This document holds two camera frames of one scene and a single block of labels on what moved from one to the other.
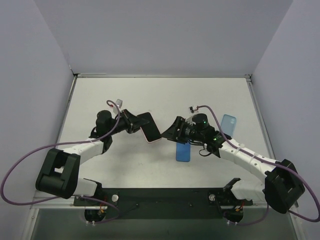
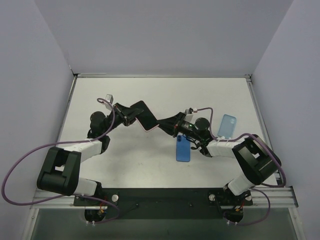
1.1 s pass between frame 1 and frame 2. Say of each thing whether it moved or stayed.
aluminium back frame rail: stayed
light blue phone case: stayed
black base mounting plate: stayed
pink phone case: moved
